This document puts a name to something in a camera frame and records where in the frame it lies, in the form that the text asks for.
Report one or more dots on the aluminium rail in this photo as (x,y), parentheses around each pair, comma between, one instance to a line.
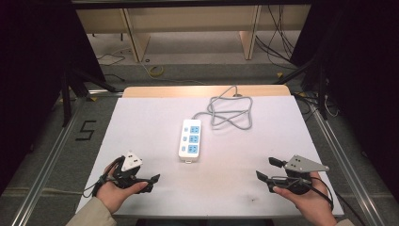
(47,166)
(348,169)

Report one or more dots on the wooden table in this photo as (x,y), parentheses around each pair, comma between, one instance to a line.
(175,91)

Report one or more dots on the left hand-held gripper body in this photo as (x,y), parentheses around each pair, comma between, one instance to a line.
(127,177)

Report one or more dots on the white power strip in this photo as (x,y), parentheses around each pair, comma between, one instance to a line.
(190,142)

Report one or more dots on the person's right hand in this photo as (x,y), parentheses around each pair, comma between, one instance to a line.
(313,207)

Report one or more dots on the person's left hand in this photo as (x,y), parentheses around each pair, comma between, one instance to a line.
(113,194)

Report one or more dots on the dark curtain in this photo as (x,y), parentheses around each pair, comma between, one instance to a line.
(31,78)
(363,78)

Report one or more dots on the beige wooden desk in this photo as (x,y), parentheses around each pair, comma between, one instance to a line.
(138,40)

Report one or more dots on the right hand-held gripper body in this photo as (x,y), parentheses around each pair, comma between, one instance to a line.
(301,164)

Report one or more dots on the black metal stand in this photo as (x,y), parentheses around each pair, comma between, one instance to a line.
(321,91)
(66,100)

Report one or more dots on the white table cover sheet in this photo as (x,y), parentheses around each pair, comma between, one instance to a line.
(238,175)

